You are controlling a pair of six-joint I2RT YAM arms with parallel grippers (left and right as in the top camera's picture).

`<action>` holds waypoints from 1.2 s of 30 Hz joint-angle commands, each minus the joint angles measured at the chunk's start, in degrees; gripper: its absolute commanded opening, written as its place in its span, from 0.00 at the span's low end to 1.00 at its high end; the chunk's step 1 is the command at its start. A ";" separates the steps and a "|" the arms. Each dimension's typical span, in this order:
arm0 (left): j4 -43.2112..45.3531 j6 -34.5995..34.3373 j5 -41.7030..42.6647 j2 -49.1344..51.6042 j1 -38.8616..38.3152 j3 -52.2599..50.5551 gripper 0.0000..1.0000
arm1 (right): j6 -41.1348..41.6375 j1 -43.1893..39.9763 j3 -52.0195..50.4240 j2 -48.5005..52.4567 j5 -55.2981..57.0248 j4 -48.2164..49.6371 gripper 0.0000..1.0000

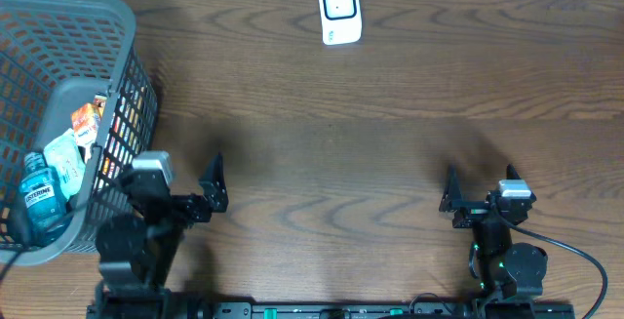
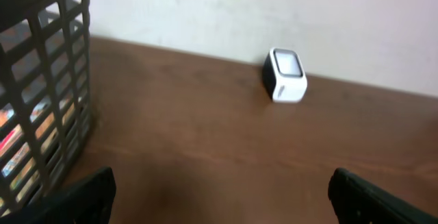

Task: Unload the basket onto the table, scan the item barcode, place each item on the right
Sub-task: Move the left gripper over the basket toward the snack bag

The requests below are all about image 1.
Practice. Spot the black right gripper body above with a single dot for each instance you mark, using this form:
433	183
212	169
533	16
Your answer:
471	213

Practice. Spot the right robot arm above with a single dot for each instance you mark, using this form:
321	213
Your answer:
508	270

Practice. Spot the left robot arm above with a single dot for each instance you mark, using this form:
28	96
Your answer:
137	249

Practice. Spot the grey plastic shopping basket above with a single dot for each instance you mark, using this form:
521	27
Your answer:
57	55

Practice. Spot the yellow snack bag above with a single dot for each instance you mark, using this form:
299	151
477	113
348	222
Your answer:
128	133

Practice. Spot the blue Listerine mouthwash bottle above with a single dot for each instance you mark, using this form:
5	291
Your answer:
44	201

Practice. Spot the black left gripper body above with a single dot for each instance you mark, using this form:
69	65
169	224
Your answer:
191	213

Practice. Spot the orange tissue pack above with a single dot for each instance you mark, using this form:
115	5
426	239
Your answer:
85	124

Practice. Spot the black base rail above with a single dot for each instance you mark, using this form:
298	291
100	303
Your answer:
245	310

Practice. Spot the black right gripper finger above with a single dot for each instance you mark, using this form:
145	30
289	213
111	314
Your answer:
452	196
511	172

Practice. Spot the teal wet wipes pack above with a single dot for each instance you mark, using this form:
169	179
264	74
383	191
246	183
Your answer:
64	156

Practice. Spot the white barcode scanner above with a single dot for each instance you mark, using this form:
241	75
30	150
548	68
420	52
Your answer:
341	21

